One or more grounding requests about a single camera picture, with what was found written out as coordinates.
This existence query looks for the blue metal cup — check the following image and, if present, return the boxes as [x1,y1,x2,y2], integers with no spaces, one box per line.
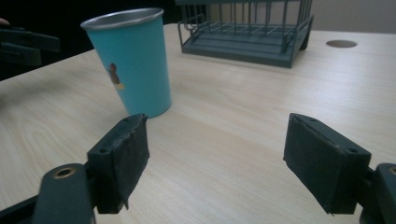
[79,7,173,119]

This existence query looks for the grey-green dish rack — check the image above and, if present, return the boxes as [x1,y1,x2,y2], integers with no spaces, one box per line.
[174,0,315,69]

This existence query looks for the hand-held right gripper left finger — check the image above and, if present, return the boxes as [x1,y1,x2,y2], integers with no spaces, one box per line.
[86,113,150,216]

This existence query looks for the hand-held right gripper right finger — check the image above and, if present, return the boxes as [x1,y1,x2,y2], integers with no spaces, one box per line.
[283,112,373,216]

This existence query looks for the round table grommet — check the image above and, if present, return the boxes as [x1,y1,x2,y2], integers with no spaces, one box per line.
[325,39,359,49]

